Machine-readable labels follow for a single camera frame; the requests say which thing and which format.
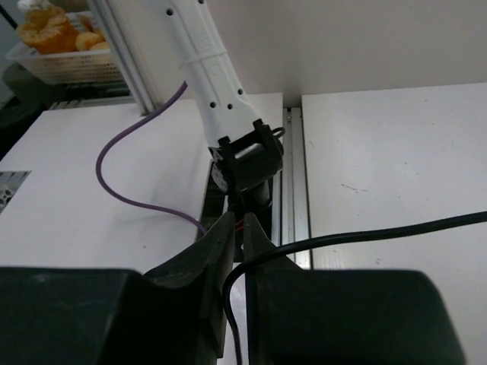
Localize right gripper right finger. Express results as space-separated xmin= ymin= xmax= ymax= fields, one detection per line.
xmin=243 ymin=211 xmax=467 ymax=365

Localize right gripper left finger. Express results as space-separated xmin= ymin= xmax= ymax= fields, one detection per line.
xmin=1 ymin=212 xmax=235 ymax=364

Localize thin black headphone cable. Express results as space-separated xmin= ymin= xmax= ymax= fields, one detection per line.
xmin=222 ymin=211 xmax=487 ymax=365

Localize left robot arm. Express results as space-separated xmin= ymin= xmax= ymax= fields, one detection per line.
xmin=163 ymin=1 xmax=283 ymax=212

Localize white plastic basket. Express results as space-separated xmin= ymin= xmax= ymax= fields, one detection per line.
xmin=5 ymin=10 xmax=126 ymax=85

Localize orange bread pieces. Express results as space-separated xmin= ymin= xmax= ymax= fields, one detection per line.
xmin=16 ymin=1 xmax=109 ymax=55

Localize aluminium front rail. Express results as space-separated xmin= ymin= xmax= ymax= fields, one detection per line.
xmin=280 ymin=107 xmax=310 ymax=245

